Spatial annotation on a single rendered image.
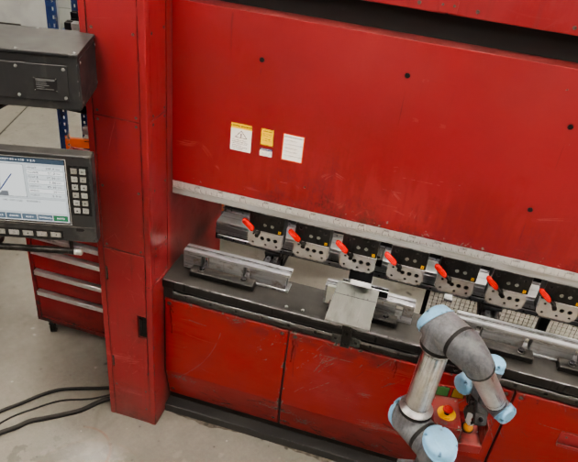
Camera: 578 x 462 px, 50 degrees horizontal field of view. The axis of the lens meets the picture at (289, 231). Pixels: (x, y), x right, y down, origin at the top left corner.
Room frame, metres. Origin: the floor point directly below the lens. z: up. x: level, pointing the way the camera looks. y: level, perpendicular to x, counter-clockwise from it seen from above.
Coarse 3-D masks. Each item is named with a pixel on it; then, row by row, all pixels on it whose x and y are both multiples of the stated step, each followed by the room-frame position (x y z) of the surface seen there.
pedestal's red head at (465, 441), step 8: (440, 384) 1.76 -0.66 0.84; (440, 400) 1.74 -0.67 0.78; (448, 400) 1.74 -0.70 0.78; (456, 400) 1.75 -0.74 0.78; (456, 408) 1.70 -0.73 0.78; (432, 416) 1.66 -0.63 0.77; (456, 416) 1.66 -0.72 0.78; (440, 424) 1.61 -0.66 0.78; (448, 424) 1.62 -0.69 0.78; (456, 424) 1.62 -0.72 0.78; (488, 424) 1.61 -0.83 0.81; (456, 432) 1.60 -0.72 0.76; (472, 432) 1.66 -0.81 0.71; (480, 432) 1.65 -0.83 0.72; (464, 440) 1.62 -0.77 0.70; (472, 440) 1.62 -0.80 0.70; (480, 440) 1.62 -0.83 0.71; (464, 448) 1.60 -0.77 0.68; (472, 448) 1.60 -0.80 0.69; (480, 448) 1.59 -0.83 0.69
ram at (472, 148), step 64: (192, 0) 2.27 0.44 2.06; (192, 64) 2.26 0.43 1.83; (256, 64) 2.21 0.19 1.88; (320, 64) 2.16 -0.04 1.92; (384, 64) 2.11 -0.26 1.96; (448, 64) 2.07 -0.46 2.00; (512, 64) 2.03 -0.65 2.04; (576, 64) 2.04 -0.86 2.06; (192, 128) 2.26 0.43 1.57; (256, 128) 2.20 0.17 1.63; (320, 128) 2.15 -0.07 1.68; (384, 128) 2.10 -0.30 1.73; (448, 128) 2.06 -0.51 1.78; (512, 128) 2.02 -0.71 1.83; (576, 128) 1.97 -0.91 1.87; (192, 192) 2.26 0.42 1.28; (256, 192) 2.20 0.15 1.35; (320, 192) 2.14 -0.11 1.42; (384, 192) 2.09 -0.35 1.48; (448, 192) 2.05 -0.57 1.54; (512, 192) 2.00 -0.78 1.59; (576, 192) 1.96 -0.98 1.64; (448, 256) 2.03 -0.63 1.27; (512, 256) 1.99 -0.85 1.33; (576, 256) 1.94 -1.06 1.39
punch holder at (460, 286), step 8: (440, 264) 2.04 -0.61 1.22; (448, 264) 2.03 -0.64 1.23; (456, 264) 2.02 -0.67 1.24; (464, 264) 2.02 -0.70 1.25; (472, 264) 2.01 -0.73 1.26; (448, 272) 2.03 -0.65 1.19; (456, 272) 2.02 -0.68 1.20; (464, 272) 2.02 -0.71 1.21; (472, 272) 2.01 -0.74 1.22; (440, 280) 2.03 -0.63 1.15; (456, 280) 2.02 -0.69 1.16; (464, 280) 2.01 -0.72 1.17; (440, 288) 2.03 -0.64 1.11; (448, 288) 2.02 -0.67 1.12; (456, 288) 2.01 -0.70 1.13; (464, 288) 2.01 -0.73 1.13; (472, 288) 2.00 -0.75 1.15; (464, 296) 2.01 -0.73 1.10
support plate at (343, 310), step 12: (336, 288) 2.09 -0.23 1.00; (348, 288) 2.10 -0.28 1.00; (360, 288) 2.11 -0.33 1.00; (336, 300) 2.01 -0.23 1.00; (348, 300) 2.02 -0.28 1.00; (360, 300) 2.03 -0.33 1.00; (372, 300) 2.04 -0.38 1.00; (336, 312) 1.93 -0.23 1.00; (348, 312) 1.94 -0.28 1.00; (360, 312) 1.95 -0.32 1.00; (372, 312) 1.96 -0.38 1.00; (348, 324) 1.86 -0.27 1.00; (360, 324) 1.87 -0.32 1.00
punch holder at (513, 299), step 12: (492, 276) 1.99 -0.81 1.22; (504, 276) 1.98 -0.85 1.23; (516, 276) 1.98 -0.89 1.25; (528, 276) 1.97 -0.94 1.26; (492, 288) 1.99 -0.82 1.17; (504, 288) 1.98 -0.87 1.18; (516, 288) 1.97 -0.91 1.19; (528, 288) 1.96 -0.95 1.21; (492, 300) 1.98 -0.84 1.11; (504, 300) 1.98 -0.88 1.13; (516, 300) 1.98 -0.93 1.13
